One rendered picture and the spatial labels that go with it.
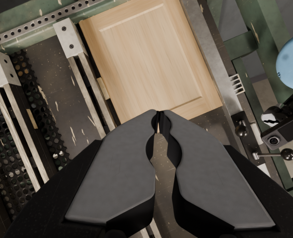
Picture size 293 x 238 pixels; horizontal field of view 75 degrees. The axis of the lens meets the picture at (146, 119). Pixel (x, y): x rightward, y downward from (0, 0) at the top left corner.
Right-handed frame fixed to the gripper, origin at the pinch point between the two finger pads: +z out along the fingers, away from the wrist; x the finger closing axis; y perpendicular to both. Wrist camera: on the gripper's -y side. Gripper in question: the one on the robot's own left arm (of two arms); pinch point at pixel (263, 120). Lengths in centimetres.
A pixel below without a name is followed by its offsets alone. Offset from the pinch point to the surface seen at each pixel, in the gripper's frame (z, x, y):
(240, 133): -3.2, 3.1, -9.2
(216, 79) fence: 8.2, 18.6, 1.4
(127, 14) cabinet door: 10, 58, -6
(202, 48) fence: 8.2, 30.2, 5.0
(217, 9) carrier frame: 39, 41, 39
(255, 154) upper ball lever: 6.2, -9.3, -7.3
